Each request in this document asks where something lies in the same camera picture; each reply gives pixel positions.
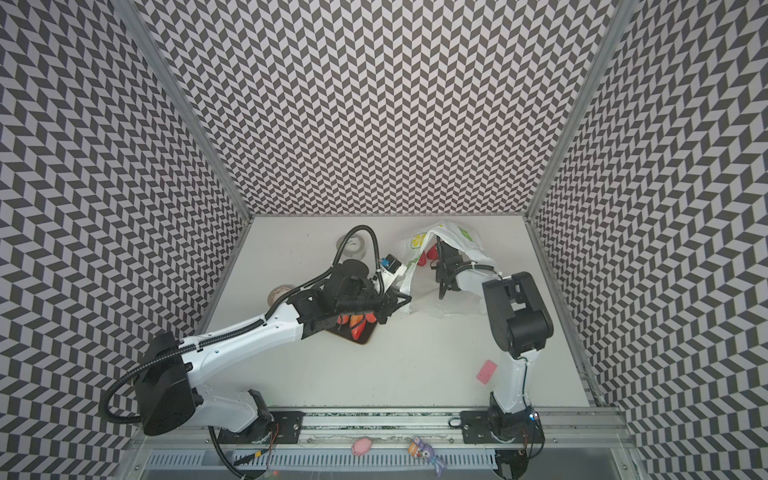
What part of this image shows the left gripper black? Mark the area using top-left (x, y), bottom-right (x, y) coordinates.
top-left (338, 280), bottom-right (415, 328)

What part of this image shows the white plastic bag lemon print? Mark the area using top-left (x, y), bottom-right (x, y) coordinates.
top-left (392, 219), bottom-right (502, 313)

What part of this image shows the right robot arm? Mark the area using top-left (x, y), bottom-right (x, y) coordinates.
top-left (434, 238), bottom-right (554, 445)

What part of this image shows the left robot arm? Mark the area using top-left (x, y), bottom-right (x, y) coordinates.
top-left (98, 225), bottom-right (411, 436)

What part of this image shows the clear tape roll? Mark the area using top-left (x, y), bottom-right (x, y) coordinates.
top-left (336, 233), bottom-right (367, 260)

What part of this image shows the black square tray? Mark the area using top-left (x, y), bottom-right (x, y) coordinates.
top-left (329, 313), bottom-right (378, 345)

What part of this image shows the pink sticky note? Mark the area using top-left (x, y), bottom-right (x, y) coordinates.
top-left (476, 360), bottom-right (498, 385)

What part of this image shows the beige tape roll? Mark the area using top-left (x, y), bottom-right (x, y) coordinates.
top-left (267, 284), bottom-right (295, 307)

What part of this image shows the purple toy figure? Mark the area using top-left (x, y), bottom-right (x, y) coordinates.
top-left (408, 436), bottom-right (447, 477)

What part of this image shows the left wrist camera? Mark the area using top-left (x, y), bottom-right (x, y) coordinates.
top-left (380, 254), bottom-right (407, 291)

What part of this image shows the aluminium front rail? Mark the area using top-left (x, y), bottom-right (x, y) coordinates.
top-left (128, 406), bottom-right (631, 452)

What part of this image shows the pink toy on rail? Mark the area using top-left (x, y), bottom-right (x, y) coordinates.
top-left (351, 437), bottom-right (373, 457)

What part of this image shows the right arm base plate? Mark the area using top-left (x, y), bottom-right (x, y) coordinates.
top-left (459, 409), bottom-right (546, 445)

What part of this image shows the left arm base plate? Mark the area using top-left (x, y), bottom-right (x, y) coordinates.
top-left (217, 410), bottom-right (305, 445)

